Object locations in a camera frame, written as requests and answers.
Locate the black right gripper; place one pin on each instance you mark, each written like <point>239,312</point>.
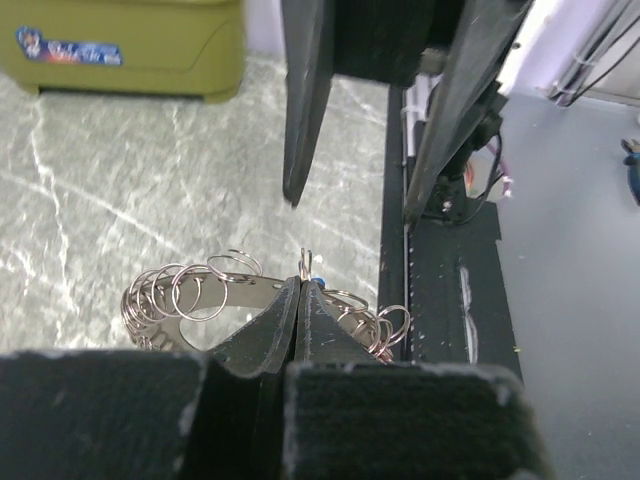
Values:
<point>383,41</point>

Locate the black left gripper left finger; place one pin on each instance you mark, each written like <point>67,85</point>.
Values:
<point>118,414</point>

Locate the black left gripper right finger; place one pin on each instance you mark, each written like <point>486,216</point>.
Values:
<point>369,420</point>

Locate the round metal key organizer disc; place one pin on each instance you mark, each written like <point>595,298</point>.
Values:
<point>159,302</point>

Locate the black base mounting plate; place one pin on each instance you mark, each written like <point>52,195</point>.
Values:
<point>449,278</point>

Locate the olive green plastic bin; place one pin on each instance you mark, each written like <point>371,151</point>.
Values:
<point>176,48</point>

